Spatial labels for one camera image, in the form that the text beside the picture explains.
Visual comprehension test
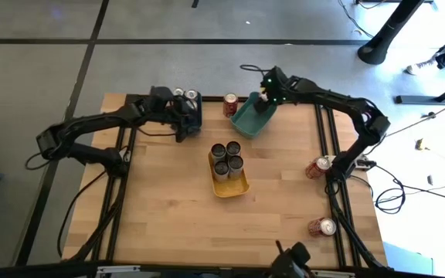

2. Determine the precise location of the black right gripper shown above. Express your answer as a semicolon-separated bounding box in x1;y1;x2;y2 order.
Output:
253;66;299;115

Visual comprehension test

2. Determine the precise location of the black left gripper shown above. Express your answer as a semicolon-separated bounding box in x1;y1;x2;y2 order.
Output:
164;94;202;143

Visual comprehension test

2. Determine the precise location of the red Coca-Cola can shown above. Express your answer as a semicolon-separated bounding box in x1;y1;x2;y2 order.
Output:
304;156;332;180
307;216;338;238
222;92;239;118

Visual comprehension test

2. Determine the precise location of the silver Celsius drink can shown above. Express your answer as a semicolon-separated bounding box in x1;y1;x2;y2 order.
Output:
213;161;230;183
210;143;227;165
225;141;243;159
227;155;245;179

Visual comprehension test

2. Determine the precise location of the teal plastic bin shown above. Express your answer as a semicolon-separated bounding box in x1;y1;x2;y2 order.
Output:
229;91;279;140

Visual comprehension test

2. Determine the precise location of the yellow plastic bin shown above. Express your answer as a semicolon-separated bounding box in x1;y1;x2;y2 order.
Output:
206;148;251;198

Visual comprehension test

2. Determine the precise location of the white power adapter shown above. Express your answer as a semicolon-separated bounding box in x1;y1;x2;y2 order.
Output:
355;155;378;171

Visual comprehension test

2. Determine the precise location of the black stand foot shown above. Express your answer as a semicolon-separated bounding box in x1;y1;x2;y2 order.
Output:
394;75;445;106

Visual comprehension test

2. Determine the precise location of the black aluminium frame rail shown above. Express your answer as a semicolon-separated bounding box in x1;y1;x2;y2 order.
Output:
314;103;388;271
0;259;445;278
124;94;324;104
67;94;141;267

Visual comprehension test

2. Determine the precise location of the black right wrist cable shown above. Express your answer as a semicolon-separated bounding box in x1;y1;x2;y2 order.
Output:
239;63;272;75

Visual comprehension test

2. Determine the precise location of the black pedestal leg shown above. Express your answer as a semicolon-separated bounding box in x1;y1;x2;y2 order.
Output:
356;0;425;66

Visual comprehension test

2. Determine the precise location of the black floor cable coil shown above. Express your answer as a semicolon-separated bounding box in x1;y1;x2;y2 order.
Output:
374;164;445;215

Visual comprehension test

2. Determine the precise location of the black table-level camera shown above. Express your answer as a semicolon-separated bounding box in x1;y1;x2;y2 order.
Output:
269;239;313;278

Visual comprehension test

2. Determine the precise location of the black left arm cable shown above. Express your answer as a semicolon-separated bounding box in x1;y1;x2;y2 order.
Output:
56;169;108;259

